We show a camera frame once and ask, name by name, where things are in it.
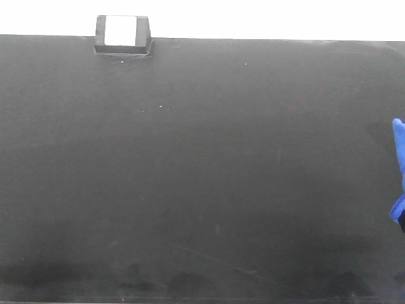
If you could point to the black block white label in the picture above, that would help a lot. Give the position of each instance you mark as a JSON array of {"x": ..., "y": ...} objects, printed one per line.
[{"x": 122, "y": 35}]

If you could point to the blue microfiber cloth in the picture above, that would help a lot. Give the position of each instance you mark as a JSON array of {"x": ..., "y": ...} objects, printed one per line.
[{"x": 397, "y": 210}]

